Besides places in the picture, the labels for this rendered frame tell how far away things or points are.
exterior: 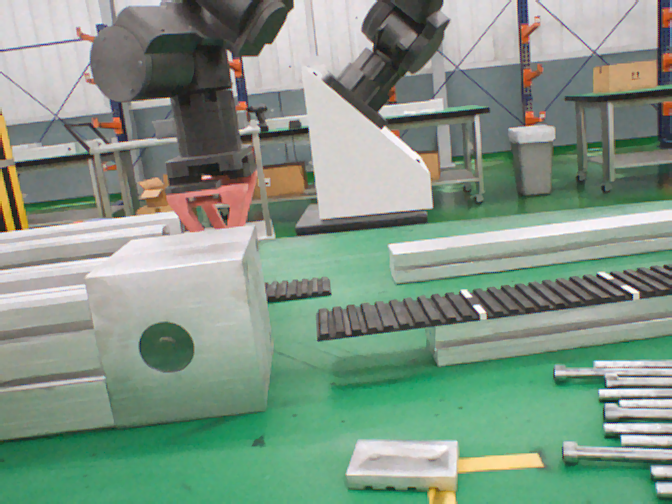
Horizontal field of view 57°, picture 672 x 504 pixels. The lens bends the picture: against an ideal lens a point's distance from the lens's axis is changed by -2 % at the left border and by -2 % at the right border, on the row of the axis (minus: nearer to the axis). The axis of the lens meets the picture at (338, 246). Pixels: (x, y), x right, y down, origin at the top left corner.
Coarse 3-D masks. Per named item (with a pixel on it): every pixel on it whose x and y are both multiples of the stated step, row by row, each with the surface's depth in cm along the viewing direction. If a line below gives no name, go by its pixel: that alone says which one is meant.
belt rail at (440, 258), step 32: (576, 224) 61; (608, 224) 59; (640, 224) 59; (416, 256) 58; (448, 256) 58; (480, 256) 59; (512, 256) 59; (544, 256) 59; (576, 256) 59; (608, 256) 59
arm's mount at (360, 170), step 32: (320, 96) 91; (320, 128) 92; (352, 128) 92; (384, 128) 108; (320, 160) 93; (352, 160) 93; (384, 160) 93; (416, 160) 94; (320, 192) 95; (352, 192) 94; (384, 192) 94; (416, 192) 94
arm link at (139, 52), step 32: (192, 0) 53; (128, 32) 45; (160, 32) 45; (192, 32) 48; (224, 32) 52; (256, 32) 50; (96, 64) 48; (128, 64) 46; (160, 64) 47; (192, 64) 50; (128, 96) 47; (160, 96) 50
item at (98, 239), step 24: (144, 216) 62; (168, 216) 60; (0, 240) 60; (24, 240) 60; (48, 240) 54; (72, 240) 53; (96, 240) 53; (120, 240) 53; (0, 264) 53; (24, 264) 54
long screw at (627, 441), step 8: (624, 440) 29; (632, 440) 29; (640, 440) 29; (648, 440) 29; (656, 440) 28; (664, 440) 28; (640, 448) 29; (648, 448) 29; (656, 448) 28; (664, 448) 28
